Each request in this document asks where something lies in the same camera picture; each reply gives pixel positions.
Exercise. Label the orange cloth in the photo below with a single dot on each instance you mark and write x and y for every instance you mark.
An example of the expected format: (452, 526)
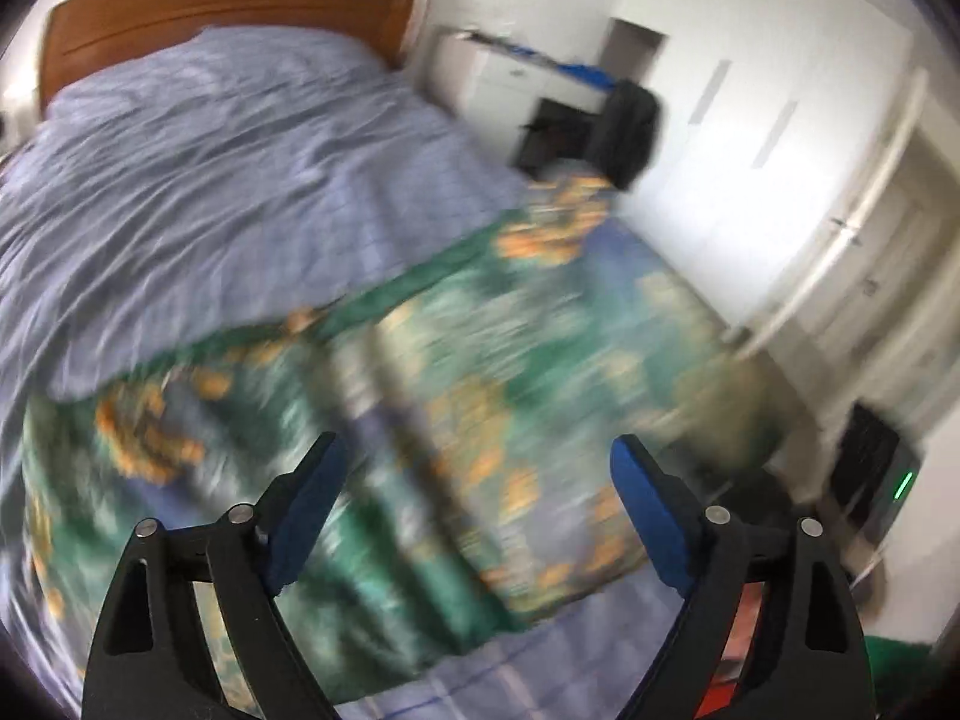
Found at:
(731, 652)

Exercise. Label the green cloth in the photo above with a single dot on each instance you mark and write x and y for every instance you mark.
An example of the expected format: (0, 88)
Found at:
(900, 675)

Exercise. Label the white wardrobe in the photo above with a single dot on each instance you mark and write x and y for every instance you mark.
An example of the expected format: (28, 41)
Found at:
(750, 90)

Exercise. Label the black device with green light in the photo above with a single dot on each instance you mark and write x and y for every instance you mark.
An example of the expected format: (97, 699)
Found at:
(874, 472)

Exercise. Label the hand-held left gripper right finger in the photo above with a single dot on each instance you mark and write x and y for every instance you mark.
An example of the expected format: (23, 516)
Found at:
(649, 517)

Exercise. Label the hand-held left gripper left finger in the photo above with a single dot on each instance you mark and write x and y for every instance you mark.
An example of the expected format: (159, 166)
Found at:
(304, 517)

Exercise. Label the blue checked bedsheet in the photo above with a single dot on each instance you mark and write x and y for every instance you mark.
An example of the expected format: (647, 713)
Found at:
(225, 187)

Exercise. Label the white desk with drawer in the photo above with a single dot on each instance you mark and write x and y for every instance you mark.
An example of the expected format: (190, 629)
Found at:
(495, 75)

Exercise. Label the green cloud print jacket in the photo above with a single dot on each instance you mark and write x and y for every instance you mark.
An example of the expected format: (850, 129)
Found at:
(450, 390)

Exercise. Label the white door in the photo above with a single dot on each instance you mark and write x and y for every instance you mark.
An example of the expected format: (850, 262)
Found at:
(862, 255)

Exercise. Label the wooden headboard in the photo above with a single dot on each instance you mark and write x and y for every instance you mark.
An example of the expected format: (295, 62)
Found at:
(225, 4)

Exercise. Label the blue object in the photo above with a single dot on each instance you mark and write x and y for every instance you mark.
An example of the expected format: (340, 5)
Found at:
(577, 73)

